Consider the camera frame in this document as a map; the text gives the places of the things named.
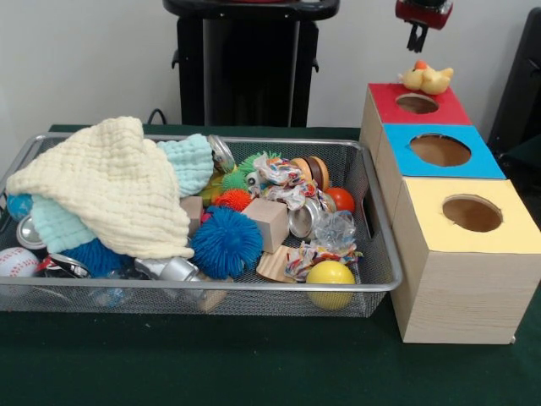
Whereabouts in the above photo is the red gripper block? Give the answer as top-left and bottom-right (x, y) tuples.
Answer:
(395, 0), (455, 54)

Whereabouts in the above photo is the yellow duck plush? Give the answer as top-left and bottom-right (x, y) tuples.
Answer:
(396, 59), (456, 96)

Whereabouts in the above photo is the cream muslin cloth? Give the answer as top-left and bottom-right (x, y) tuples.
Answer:
(5, 116), (195, 260)

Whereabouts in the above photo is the mint green cloth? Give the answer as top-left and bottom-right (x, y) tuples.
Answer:
(31, 133), (214, 254)

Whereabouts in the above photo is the wooden three-hole sorting box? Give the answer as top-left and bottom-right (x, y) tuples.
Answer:
(359, 82), (541, 346)

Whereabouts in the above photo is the shallow clear mesh bin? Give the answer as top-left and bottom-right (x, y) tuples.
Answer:
(0, 131), (403, 319)

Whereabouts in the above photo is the black stand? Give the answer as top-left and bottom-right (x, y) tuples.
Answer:
(488, 7), (541, 170)

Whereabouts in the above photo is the dark green tablecloth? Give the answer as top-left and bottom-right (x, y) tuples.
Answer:
(0, 123), (541, 406)
(506, 134), (541, 170)

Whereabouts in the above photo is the brown striped burger toy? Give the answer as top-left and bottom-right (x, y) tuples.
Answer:
(289, 156), (330, 189)

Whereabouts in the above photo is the red-orange ball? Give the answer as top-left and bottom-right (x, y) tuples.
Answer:
(325, 186), (356, 213)

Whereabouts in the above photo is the yellow ball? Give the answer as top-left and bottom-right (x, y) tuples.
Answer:
(306, 261), (357, 310)

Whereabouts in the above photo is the blue spiky ball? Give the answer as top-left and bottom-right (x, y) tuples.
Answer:
(190, 206), (265, 280)
(63, 237), (133, 279)

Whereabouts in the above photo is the silver plastic toy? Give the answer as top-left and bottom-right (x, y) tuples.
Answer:
(134, 256), (202, 283)

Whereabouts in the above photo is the blue globe ball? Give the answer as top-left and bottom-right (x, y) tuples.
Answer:
(6, 193), (34, 222)

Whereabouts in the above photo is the white baseball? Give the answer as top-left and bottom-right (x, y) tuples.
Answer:
(0, 247), (40, 278)

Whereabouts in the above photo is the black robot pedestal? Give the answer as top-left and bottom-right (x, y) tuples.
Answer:
(162, 0), (342, 128)

